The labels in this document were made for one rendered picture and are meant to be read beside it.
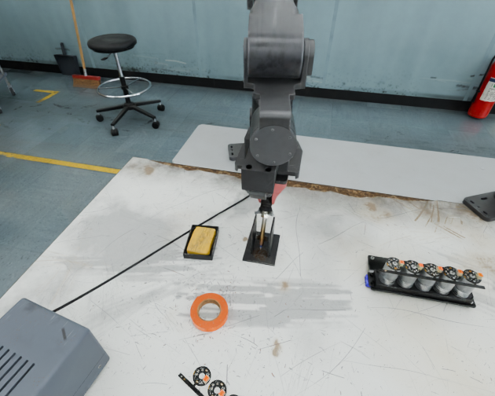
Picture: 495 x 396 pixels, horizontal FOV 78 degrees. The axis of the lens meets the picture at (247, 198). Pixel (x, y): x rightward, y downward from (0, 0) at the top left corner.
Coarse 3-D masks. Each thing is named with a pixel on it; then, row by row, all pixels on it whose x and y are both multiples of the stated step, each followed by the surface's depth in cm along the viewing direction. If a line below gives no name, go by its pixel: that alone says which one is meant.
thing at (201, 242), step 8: (192, 232) 61; (200, 232) 60; (208, 232) 60; (216, 232) 61; (192, 240) 58; (200, 240) 58; (208, 240) 58; (216, 240) 59; (184, 248) 57; (192, 248) 57; (200, 248) 57; (208, 248) 57; (184, 256) 56; (192, 256) 56; (200, 256) 56; (208, 256) 56
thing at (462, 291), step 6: (462, 276) 47; (474, 276) 46; (468, 282) 46; (456, 288) 48; (462, 288) 47; (468, 288) 47; (474, 288) 47; (456, 294) 48; (462, 294) 48; (468, 294) 48
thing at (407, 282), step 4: (404, 268) 48; (412, 268) 48; (404, 272) 48; (408, 272) 48; (400, 276) 50; (404, 276) 49; (400, 280) 50; (404, 280) 49; (408, 280) 48; (412, 280) 48; (400, 284) 50; (404, 284) 49; (408, 284) 49; (412, 284) 50
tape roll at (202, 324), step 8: (200, 296) 50; (208, 296) 50; (216, 296) 50; (192, 304) 48; (200, 304) 49; (216, 304) 50; (224, 304) 48; (192, 312) 48; (224, 312) 47; (192, 320) 47; (200, 320) 47; (216, 320) 47; (224, 320) 47; (200, 328) 46; (208, 328) 46; (216, 328) 46
